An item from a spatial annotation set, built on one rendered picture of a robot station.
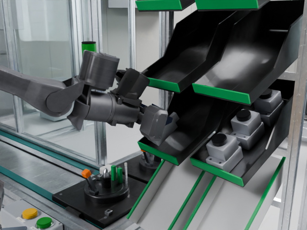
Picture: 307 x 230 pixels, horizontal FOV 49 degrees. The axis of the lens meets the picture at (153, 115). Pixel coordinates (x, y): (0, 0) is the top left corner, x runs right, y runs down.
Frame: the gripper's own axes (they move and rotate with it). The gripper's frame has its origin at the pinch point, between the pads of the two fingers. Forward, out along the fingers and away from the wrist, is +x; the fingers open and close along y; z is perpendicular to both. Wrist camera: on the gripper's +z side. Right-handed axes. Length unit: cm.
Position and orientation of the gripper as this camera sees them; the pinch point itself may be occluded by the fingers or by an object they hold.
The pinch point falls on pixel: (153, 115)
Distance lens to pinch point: 74.2
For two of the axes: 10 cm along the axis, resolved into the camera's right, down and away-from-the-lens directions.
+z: 2.7, -9.5, -1.7
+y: -5.5, -3.0, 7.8
